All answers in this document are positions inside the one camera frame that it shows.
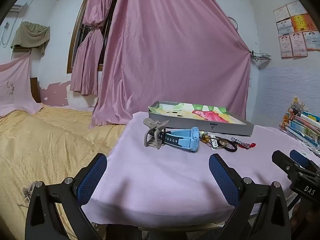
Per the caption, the black hair tie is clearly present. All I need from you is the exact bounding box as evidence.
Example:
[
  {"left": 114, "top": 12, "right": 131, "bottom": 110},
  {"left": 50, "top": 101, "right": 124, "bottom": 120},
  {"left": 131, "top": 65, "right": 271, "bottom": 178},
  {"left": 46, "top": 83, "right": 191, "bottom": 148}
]
[{"left": 222, "top": 141, "right": 238, "bottom": 152}]

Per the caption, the grey hair claw clip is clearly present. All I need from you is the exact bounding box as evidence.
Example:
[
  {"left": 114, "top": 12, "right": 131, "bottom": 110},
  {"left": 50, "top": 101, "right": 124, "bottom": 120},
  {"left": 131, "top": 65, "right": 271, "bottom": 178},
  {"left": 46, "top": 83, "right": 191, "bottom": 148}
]
[{"left": 143, "top": 118, "right": 168, "bottom": 149}]

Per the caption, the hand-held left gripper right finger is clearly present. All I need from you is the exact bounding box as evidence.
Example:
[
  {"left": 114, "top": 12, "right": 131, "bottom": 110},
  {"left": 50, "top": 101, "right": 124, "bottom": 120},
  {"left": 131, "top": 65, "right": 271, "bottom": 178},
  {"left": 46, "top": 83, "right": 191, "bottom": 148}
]
[{"left": 209, "top": 154, "right": 292, "bottom": 240}]

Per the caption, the wooden headboard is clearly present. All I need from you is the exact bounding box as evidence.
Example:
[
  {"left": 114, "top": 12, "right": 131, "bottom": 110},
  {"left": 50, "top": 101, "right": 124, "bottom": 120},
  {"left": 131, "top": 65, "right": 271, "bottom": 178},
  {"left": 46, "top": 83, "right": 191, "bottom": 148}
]
[{"left": 30, "top": 77, "right": 41, "bottom": 103}]

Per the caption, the pale pink embroidered cloth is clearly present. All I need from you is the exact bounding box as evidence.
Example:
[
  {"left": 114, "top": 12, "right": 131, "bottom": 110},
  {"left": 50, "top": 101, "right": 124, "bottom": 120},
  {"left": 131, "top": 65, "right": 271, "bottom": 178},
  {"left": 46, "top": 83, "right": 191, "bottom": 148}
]
[{"left": 0, "top": 52, "right": 44, "bottom": 117}]

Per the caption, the olive towel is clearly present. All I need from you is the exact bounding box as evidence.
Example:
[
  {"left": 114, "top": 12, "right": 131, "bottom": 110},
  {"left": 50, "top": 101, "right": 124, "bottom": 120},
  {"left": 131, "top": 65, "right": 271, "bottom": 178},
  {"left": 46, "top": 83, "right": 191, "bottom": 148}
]
[{"left": 10, "top": 22, "right": 50, "bottom": 55}]

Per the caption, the tied pink curtain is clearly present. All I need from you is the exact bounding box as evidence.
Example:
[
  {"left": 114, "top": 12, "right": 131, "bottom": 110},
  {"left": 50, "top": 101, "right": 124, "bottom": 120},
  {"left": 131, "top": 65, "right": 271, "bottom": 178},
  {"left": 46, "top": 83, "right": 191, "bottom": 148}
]
[{"left": 70, "top": 0, "right": 118, "bottom": 96}]

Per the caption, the wooden window frame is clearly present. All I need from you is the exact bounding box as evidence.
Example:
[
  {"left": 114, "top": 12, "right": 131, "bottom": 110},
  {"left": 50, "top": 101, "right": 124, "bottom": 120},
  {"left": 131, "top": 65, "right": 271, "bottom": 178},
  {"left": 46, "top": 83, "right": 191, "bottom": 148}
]
[{"left": 67, "top": 0, "right": 120, "bottom": 74}]

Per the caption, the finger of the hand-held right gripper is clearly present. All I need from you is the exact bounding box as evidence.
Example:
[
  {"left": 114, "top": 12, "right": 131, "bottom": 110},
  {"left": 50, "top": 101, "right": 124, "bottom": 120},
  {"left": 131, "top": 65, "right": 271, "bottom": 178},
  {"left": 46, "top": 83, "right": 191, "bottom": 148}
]
[
  {"left": 272, "top": 150, "right": 300, "bottom": 178},
  {"left": 289, "top": 149, "right": 320, "bottom": 174}
]

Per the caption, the large pink curtain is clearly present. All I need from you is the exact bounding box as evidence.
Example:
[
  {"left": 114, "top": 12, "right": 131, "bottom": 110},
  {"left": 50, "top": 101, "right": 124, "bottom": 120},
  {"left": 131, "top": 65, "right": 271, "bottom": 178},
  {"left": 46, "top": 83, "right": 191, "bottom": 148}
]
[{"left": 90, "top": 0, "right": 251, "bottom": 128}]

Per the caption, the beige frayed cloth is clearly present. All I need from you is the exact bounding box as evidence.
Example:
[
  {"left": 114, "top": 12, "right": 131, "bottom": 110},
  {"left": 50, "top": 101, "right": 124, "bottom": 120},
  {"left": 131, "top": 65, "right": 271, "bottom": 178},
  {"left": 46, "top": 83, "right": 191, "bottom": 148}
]
[{"left": 19, "top": 184, "right": 34, "bottom": 208}]

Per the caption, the colourful painted paper sheet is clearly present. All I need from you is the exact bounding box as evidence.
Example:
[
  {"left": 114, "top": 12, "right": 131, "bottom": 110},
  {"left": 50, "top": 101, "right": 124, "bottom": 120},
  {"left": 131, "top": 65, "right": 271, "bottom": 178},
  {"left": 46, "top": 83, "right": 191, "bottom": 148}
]
[{"left": 150, "top": 102, "right": 247, "bottom": 125}]

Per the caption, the group of wall certificates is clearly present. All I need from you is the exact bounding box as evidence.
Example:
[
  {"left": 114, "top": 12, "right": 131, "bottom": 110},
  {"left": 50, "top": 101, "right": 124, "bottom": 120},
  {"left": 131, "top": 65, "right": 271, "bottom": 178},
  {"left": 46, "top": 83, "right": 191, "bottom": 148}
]
[{"left": 273, "top": 1, "right": 320, "bottom": 59}]

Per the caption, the light blue wrist watch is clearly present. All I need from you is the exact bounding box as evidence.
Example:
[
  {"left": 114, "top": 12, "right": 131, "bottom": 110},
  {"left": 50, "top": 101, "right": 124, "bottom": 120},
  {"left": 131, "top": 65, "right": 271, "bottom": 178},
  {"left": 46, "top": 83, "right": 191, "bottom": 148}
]
[{"left": 160, "top": 127, "right": 202, "bottom": 153}]

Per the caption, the white air conditioner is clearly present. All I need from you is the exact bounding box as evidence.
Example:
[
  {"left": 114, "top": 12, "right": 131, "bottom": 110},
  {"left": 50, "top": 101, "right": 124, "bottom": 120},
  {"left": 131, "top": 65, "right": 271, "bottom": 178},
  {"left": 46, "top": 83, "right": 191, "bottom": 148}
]
[{"left": 10, "top": 4, "right": 28, "bottom": 13}]

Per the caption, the yellow quilted blanket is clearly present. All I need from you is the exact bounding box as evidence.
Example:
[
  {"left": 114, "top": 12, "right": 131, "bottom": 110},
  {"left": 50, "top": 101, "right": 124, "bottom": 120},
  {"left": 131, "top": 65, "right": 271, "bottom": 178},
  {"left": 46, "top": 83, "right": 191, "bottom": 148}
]
[{"left": 0, "top": 105, "right": 125, "bottom": 240}]

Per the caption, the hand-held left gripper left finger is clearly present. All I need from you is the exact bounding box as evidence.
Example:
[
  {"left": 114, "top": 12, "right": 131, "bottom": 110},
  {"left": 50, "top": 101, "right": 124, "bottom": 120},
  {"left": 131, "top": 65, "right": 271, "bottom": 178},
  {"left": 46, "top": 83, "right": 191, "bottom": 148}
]
[{"left": 25, "top": 153, "right": 108, "bottom": 240}]

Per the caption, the light pink table cloth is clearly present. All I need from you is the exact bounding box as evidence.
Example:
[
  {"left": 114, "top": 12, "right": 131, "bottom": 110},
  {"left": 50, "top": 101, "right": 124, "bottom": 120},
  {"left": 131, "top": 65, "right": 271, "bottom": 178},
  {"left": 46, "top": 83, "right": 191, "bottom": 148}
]
[{"left": 81, "top": 111, "right": 320, "bottom": 224}]

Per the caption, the wire wall rack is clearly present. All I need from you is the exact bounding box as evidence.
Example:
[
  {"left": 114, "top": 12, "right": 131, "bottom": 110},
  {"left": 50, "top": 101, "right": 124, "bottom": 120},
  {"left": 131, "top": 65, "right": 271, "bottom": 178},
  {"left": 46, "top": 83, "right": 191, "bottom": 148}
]
[{"left": 249, "top": 50, "right": 272, "bottom": 62}]

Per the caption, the bundle of bracelets and hair ties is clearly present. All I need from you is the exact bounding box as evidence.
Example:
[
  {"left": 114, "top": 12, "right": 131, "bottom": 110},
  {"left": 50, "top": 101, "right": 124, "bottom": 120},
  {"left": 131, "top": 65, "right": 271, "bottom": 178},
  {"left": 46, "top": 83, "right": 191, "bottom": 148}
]
[{"left": 216, "top": 137, "right": 238, "bottom": 150}]

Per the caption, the stack of colourful books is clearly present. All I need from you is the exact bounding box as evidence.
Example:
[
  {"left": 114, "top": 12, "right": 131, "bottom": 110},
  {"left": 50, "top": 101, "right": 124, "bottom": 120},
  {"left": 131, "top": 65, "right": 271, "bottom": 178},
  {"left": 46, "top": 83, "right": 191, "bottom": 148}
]
[{"left": 279, "top": 96, "right": 320, "bottom": 155}]

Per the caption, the grey shallow box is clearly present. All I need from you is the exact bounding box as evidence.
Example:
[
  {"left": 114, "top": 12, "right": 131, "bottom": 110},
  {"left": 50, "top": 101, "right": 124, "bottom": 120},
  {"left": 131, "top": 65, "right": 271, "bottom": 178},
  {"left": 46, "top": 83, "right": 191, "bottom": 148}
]
[{"left": 148, "top": 101, "right": 254, "bottom": 137}]

